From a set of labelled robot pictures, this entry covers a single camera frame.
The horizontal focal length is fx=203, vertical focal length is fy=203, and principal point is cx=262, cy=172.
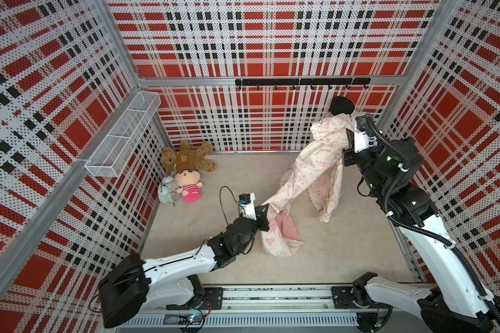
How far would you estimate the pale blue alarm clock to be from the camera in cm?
93

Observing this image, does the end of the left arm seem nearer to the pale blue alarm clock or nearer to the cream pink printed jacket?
the cream pink printed jacket

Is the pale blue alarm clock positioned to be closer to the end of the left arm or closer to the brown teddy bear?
the brown teddy bear

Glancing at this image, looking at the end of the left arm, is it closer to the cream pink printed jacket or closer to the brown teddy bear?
the cream pink printed jacket
